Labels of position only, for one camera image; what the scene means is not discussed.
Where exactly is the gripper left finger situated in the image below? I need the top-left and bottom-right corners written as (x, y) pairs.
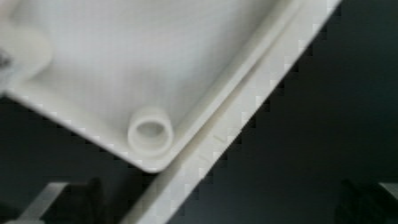
top-left (14, 178), bottom-right (104, 224)

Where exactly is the white front fence wall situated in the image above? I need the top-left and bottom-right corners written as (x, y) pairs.
top-left (118, 0), bottom-right (341, 224)

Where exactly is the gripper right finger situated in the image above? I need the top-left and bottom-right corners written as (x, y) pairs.
top-left (333, 180), bottom-right (398, 224)

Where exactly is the white desk top tray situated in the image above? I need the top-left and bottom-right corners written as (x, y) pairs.
top-left (0, 0), bottom-right (280, 173)

